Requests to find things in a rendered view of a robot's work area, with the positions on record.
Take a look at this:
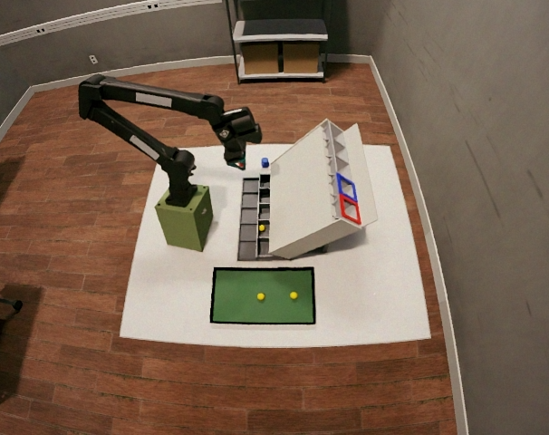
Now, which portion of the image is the blue funnel band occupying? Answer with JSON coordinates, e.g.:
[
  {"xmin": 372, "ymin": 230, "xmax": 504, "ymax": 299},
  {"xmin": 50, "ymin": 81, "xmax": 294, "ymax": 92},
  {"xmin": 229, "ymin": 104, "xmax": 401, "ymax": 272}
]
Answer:
[{"xmin": 336, "ymin": 173, "xmax": 358, "ymax": 203}]

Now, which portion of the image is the large white panel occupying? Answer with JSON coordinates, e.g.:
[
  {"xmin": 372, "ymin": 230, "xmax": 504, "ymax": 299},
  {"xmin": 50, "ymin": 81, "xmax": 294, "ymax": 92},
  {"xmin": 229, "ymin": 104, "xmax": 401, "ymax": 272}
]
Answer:
[{"xmin": 236, "ymin": 119, "xmax": 379, "ymax": 261}]

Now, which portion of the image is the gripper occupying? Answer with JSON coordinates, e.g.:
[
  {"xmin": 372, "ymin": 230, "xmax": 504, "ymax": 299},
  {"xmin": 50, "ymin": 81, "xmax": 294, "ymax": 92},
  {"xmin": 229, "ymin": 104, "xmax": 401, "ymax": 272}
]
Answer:
[{"xmin": 220, "ymin": 132, "xmax": 246, "ymax": 171}]

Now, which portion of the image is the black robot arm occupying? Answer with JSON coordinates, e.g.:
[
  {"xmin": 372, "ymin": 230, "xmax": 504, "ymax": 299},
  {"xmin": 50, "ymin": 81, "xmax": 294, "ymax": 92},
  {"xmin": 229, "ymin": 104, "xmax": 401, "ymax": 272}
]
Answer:
[{"xmin": 78, "ymin": 73, "xmax": 263, "ymax": 208}]

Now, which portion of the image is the red square band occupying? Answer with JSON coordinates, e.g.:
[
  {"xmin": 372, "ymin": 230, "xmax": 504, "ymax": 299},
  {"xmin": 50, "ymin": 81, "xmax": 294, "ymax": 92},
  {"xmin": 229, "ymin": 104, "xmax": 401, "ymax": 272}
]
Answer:
[{"xmin": 339, "ymin": 194, "xmax": 361, "ymax": 225}]

